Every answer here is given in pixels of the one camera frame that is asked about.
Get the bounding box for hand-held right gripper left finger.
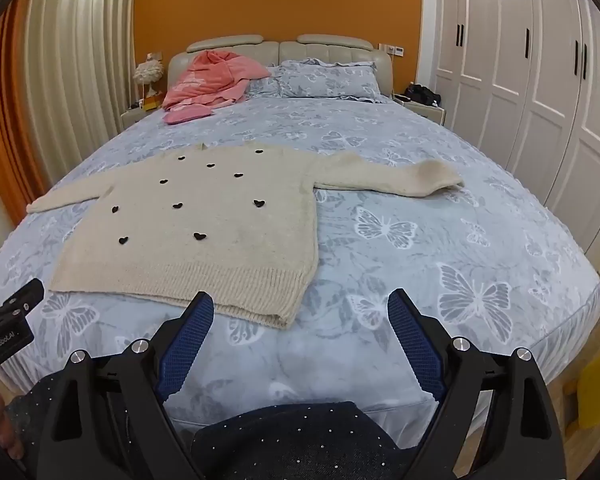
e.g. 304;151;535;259
37;290;216;480

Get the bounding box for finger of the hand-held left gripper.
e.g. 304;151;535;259
1;279;46;317

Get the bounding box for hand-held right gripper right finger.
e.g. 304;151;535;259
386;288;567;480

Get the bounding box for cream sweater with black hearts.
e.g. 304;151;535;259
26;142;465;331

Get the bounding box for person's left hand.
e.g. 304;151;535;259
0;385;27;462

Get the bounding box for bed with butterfly duvet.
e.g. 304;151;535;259
0;60;600;443

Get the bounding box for person's dark sparkly pants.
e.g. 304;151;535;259
2;374;417;480

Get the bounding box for orange curtain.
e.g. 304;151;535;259
0;5;48;221

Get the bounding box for yellow stool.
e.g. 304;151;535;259
564;352;600;432

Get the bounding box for white nightstand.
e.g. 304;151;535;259
119;105;157;132
394;96;447;123

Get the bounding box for small pink folded cloth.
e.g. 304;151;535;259
162;105;217;125

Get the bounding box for white feather lamp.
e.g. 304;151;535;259
132;58;164;97

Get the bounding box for black bag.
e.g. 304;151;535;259
403;83;442;107

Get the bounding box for pink garment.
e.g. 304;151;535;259
161;50;272;112

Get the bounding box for butterfly print pillow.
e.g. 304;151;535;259
244;76;282;100
274;59;382;105

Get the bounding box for white wardrobe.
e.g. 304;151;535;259
420;0;600;283

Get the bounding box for beige padded headboard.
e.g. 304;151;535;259
167;34;394;102

